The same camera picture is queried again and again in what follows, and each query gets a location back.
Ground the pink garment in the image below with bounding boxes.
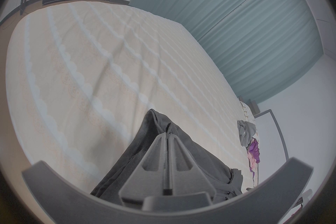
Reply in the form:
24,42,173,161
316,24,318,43
247,152,258,169

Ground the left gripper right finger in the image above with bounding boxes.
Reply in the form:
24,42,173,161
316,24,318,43
168,132,216,211

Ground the black T-shirt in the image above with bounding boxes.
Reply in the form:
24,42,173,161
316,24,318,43
90,109,244,205

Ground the purple satin garment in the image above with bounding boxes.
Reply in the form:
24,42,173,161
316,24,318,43
248,139,261,173

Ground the grey garment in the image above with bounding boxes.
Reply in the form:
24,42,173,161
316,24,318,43
237,120,257,147

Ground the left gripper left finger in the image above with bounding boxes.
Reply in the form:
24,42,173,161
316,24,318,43
118,132,168,211

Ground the bed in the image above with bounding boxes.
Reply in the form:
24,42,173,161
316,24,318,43
5,1,289,196

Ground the blue-green curtain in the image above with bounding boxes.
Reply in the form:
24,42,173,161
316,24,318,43
130,0,324,104

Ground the grey bedside table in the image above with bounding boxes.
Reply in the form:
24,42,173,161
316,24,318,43
245,99,261,113

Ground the white printed pillow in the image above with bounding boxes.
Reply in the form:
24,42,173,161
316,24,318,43
239,100,257,124

